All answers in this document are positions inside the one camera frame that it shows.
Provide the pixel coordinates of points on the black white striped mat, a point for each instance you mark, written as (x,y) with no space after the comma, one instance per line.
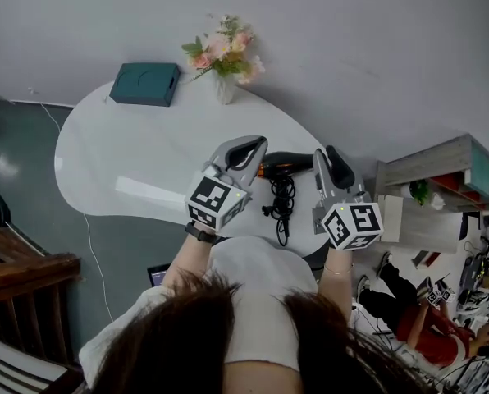
(10,367)

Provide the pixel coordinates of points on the dark teal box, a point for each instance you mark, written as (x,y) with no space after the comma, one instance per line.
(144,82)

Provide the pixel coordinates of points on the person's right forearm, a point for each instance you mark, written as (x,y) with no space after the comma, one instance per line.
(336,287)

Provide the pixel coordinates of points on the grey wooden shelf unit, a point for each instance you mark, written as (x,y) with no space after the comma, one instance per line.
(433,158)

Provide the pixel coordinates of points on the open laptop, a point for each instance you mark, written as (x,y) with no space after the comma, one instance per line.
(158,276)

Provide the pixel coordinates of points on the white ribbed vase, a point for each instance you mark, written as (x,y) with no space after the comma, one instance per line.
(225,88)

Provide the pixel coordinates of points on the person's left forearm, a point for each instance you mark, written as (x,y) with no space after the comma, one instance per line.
(187,261)

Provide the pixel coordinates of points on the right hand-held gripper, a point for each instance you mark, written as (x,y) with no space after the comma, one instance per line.
(351,224)

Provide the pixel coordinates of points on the person's white shirt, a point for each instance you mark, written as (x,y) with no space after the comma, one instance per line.
(261,285)

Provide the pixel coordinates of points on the black orange hair dryer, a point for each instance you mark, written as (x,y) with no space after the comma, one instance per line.
(283,162)

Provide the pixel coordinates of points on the round white table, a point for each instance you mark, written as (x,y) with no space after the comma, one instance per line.
(125,158)

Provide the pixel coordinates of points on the black wristband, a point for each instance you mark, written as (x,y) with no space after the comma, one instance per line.
(201,233)

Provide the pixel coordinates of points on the small green plant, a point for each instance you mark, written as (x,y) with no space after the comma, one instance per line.
(420,191)

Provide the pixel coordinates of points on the red grey book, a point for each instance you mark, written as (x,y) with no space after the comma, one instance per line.
(427,259)

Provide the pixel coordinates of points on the dark wooden railing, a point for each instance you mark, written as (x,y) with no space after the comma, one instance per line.
(23,273)

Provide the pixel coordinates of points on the pink artificial flower bouquet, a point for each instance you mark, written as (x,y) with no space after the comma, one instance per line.
(224,49)

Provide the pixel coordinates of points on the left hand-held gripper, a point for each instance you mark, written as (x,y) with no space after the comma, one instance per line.
(211,203)

